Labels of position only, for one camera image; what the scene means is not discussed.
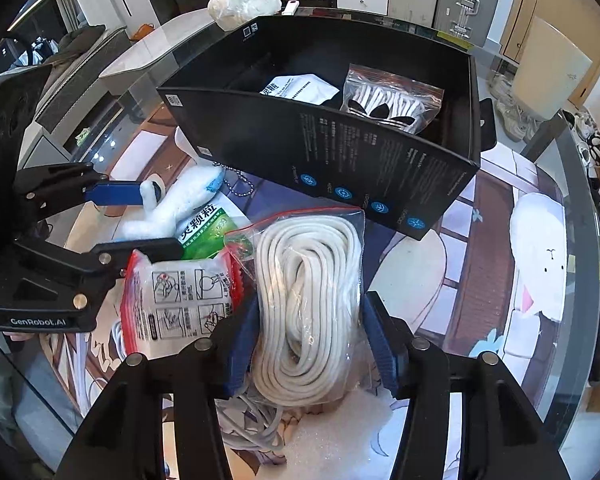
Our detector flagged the rows of shoes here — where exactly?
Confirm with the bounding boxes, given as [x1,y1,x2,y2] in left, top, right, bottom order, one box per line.
[562,107,600,261]

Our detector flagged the printed table mat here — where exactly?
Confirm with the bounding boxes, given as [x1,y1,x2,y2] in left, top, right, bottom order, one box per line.
[45,105,568,480]

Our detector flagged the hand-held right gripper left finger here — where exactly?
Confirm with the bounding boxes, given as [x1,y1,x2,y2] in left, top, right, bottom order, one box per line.
[55,292,261,480]

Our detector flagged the black cardboard box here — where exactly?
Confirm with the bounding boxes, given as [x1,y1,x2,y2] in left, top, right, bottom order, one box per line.
[157,15,498,242]

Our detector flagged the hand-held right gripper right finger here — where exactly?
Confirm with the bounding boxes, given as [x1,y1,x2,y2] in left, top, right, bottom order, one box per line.
[364,291,548,480]

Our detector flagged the beige cylinder bin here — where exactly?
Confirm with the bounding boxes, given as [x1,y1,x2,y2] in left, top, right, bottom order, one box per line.
[511,16,593,121]

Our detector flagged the green white medicine packet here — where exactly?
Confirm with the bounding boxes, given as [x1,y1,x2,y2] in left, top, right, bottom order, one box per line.
[177,205,253,261]

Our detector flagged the white cable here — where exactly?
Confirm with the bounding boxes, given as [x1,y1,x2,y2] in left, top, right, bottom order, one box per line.
[215,400,286,453]

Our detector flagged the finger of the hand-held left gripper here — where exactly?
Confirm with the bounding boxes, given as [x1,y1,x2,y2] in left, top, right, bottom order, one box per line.
[0,236,184,334]
[14,161,147,222]

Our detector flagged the black white flat packet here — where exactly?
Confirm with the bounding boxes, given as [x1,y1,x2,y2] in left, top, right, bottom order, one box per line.
[257,74,341,107]

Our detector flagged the wooden door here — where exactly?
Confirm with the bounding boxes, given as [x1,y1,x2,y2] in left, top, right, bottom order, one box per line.
[500,0,566,61]

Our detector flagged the zip bag of white rope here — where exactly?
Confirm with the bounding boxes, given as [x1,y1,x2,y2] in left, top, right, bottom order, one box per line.
[225,207,396,408]

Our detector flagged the orange bag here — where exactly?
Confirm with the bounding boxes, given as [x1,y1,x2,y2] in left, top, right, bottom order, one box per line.
[130,22,161,41]

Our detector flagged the zip bag of white socks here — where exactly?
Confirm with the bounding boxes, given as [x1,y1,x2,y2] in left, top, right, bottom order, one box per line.
[341,64,445,136]

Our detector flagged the white black sneakers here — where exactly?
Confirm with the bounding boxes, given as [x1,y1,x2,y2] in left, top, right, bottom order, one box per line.
[492,72,536,141]

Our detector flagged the red white packet bag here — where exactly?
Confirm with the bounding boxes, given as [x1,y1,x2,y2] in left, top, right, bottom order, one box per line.
[119,249,246,356]

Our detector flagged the white plush toy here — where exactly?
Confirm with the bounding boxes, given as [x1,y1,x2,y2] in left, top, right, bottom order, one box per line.
[120,162,253,241]

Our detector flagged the silver suitcase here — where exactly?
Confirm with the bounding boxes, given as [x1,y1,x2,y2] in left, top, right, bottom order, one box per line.
[432,0,503,43]

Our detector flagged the white bundle in plastic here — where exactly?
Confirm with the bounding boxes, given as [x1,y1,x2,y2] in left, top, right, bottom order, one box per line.
[207,0,283,31]

